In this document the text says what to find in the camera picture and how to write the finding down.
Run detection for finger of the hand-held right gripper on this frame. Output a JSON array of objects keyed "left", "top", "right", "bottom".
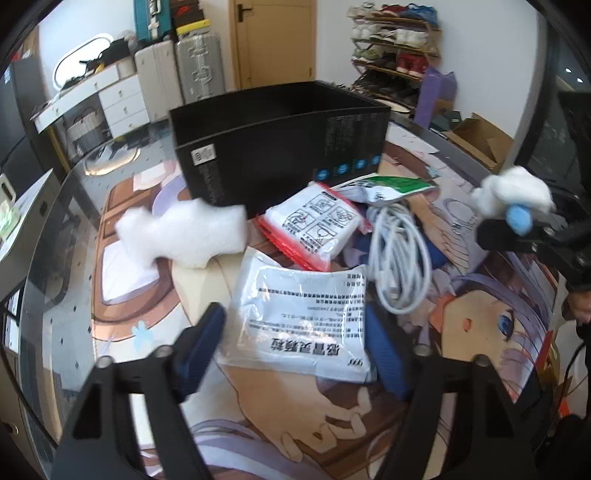
[
  {"left": 475, "top": 205, "right": 548, "bottom": 254},
  {"left": 547, "top": 185, "right": 583, "bottom": 217}
]

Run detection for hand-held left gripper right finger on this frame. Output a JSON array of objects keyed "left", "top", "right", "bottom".
[{"left": 364, "top": 302, "right": 555, "bottom": 480}]

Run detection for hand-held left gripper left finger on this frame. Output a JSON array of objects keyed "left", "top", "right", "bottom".
[{"left": 48, "top": 302, "right": 227, "bottom": 480}]

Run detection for white cotton ball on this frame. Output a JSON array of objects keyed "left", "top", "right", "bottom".
[{"left": 471, "top": 166, "right": 556, "bottom": 217}]

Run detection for large white printed packet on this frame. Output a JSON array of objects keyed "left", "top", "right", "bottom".
[{"left": 217, "top": 247, "right": 378, "bottom": 385}]

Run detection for white cable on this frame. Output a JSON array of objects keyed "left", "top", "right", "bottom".
[{"left": 367, "top": 202, "right": 433, "bottom": 315}]

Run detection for green and white packet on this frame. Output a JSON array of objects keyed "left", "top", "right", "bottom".
[{"left": 332, "top": 173, "right": 437, "bottom": 208}]

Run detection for red-edged white packet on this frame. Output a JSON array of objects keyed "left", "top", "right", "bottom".
[{"left": 256, "top": 181, "right": 373, "bottom": 272}]

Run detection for black cardboard box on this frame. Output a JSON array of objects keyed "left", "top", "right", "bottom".
[{"left": 168, "top": 80, "right": 392, "bottom": 221}]

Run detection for person's right hand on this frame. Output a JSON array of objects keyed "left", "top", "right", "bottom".
[{"left": 564, "top": 290, "right": 591, "bottom": 325}]

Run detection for printed cartoon desk mat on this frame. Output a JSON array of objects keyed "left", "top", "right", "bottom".
[{"left": 90, "top": 138, "right": 573, "bottom": 480}]

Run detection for open cardboard box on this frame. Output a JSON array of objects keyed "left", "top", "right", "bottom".
[{"left": 443, "top": 113, "right": 516, "bottom": 170}]

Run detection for purple stool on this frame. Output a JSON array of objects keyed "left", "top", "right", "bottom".
[{"left": 413, "top": 67, "right": 458, "bottom": 128}]

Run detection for wooden shoe rack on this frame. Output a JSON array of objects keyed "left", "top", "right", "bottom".
[{"left": 346, "top": 2, "right": 444, "bottom": 110}]

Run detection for rows of shoes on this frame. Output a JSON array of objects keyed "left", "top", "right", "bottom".
[{"left": 348, "top": 2, "right": 440, "bottom": 77}]

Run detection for grey side table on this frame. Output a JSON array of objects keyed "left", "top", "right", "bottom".
[{"left": 0, "top": 168, "right": 56, "bottom": 261}]

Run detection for green tissue box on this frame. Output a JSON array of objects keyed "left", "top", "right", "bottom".
[{"left": 0, "top": 203, "right": 22, "bottom": 241}]

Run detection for striped woven basket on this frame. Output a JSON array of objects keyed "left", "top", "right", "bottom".
[{"left": 67, "top": 108, "right": 105, "bottom": 154}]

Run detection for white drawer desk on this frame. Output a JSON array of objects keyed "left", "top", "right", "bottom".
[{"left": 34, "top": 62, "right": 156, "bottom": 139}]

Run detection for white suitcase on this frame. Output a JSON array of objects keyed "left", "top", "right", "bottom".
[{"left": 134, "top": 39, "right": 186, "bottom": 124}]

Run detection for silver suitcase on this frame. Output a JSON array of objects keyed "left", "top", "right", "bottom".
[{"left": 174, "top": 31, "right": 227, "bottom": 105}]

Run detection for wooden door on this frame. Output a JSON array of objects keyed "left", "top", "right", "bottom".
[{"left": 233, "top": 0, "right": 319, "bottom": 92}]

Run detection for black refrigerator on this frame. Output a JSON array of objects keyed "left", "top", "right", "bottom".
[{"left": 0, "top": 58, "right": 51, "bottom": 171}]

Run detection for black bag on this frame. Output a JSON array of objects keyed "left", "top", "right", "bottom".
[{"left": 88, "top": 39, "right": 139, "bottom": 72}]

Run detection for oval mirror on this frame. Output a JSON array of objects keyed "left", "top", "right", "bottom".
[{"left": 52, "top": 32, "right": 116, "bottom": 92}]

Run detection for teal suitcase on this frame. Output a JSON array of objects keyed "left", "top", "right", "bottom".
[{"left": 134, "top": 0, "right": 175, "bottom": 45}]

